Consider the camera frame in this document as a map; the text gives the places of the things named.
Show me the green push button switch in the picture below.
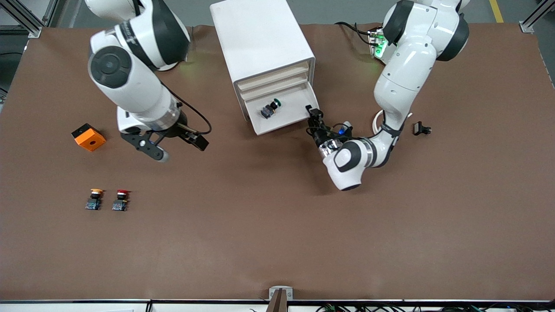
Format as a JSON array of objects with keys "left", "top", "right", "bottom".
[{"left": 261, "top": 99, "right": 282, "bottom": 120}]

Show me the orange black button box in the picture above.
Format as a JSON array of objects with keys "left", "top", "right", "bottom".
[{"left": 71, "top": 123, "right": 107, "bottom": 152}]

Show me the brown table cover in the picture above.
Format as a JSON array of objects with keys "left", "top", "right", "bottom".
[{"left": 0, "top": 22, "right": 555, "bottom": 302}]

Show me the white curved plastic ring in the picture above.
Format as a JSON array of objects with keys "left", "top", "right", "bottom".
[{"left": 372, "top": 109, "right": 386, "bottom": 136}]

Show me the red push button switch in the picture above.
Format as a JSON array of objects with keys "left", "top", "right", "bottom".
[{"left": 111, "top": 189, "right": 131, "bottom": 212}]

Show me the yellow push button switch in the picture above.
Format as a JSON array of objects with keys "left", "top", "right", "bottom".
[{"left": 85, "top": 188, "right": 104, "bottom": 211}]

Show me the black arm base cable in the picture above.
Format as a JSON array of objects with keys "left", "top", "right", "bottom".
[{"left": 335, "top": 21, "right": 375, "bottom": 46}]

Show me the aluminium frame rail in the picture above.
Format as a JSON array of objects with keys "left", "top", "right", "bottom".
[
  {"left": 0, "top": 0, "right": 59, "bottom": 39},
  {"left": 520, "top": 0, "right": 555, "bottom": 33}
]

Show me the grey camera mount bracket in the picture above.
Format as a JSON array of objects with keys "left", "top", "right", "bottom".
[{"left": 265, "top": 286, "right": 294, "bottom": 312}]

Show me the white table edge rail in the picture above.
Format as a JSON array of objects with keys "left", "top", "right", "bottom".
[{"left": 0, "top": 298, "right": 555, "bottom": 312}]

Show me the black cable bundle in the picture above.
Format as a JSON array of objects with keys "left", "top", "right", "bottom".
[{"left": 317, "top": 303, "right": 555, "bottom": 312}]

